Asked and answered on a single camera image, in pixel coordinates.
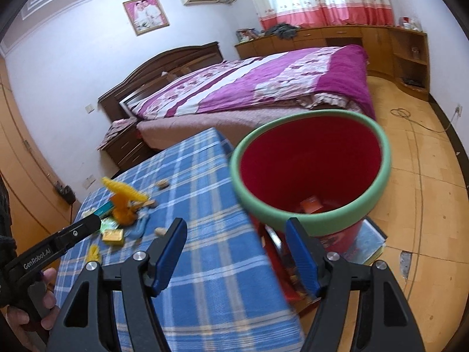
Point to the framed wall photo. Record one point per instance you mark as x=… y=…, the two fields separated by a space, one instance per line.
x=146 y=14

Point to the blue plaid tablecloth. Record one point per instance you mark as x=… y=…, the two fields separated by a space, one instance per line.
x=205 y=264

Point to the dark wooden bed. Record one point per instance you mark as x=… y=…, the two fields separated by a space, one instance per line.
x=165 y=66

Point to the wooden wardrobe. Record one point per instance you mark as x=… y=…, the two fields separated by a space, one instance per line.
x=22 y=146

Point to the group of scattered peanuts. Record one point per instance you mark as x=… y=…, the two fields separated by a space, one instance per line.
x=161 y=183

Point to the small containers on cabinet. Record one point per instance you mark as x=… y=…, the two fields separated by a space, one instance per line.
x=408 y=24

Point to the red bucket with green rim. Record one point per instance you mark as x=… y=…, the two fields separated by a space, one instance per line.
x=311 y=161

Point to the small orange box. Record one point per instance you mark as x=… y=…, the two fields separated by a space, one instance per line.
x=311 y=205

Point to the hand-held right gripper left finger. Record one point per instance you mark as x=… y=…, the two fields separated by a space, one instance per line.
x=166 y=260

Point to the glass jar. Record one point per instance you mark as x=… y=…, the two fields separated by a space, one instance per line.
x=415 y=52

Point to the glossy book stack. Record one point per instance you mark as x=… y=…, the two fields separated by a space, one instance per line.
x=366 y=242

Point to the long wooden cabinet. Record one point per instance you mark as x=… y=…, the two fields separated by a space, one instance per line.
x=377 y=40

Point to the pink floral cloth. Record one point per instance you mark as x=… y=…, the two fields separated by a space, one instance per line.
x=117 y=130

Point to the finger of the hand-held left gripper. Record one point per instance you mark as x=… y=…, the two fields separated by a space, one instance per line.
x=78 y=231

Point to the mauve bedspread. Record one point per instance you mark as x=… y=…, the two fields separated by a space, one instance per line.
x=205 y=123

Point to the dark clothes pile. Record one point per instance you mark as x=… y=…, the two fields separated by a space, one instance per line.
x=284 y=31

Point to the yellow fuzzy pipe cleaner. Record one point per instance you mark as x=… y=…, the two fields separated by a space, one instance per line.
x=124 y=190

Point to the person's left hand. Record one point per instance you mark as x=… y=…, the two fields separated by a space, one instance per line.
x=50 y=286

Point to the yellow packet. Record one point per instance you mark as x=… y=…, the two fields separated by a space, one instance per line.
x=113 y=236

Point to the wall socket with plug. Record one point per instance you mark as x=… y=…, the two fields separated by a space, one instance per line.
x=458 y=110

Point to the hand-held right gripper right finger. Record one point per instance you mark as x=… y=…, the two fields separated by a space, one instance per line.
x=302 y=260

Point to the short yellow pipe cleaner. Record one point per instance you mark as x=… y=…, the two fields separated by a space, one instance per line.
x=93 y=255

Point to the dark wooden nightstand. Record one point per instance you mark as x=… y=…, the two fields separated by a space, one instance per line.
x=128 y=154

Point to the green packet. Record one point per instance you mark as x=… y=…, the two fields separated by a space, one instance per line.
x=109 y=224

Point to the purple floral quilt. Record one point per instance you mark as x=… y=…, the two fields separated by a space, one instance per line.
x=256 y=80

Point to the teal cardboard box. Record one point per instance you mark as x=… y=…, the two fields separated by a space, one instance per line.
x=102 y=209

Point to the black device on shelf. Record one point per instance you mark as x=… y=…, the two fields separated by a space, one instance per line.
x=411 y=81

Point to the white light switch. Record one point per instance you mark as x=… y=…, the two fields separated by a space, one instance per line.
x=89 y=108

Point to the blue fuzzy pipe cleaner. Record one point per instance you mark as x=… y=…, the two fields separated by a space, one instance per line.
x=141 y=225

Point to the low wall socket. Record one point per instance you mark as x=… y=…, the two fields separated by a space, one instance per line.
x=88 y=183

